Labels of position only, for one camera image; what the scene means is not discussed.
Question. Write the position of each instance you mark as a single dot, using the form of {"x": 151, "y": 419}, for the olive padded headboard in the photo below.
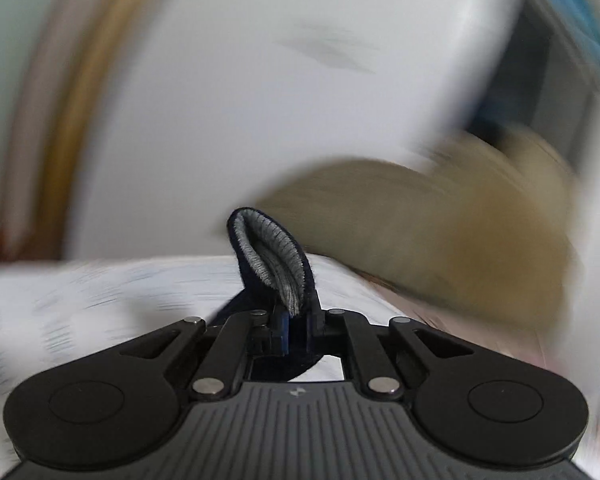
{"x": 405, "y": 220}

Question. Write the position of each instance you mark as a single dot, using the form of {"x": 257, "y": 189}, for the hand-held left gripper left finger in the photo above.
{"x": 281, "y": 331}

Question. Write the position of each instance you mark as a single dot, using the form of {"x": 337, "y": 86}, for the gold and black pole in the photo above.
{"x": 65, "y": 160}

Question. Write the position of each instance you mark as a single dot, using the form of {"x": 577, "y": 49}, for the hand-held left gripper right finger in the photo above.
{"x": 308, "y": 331}

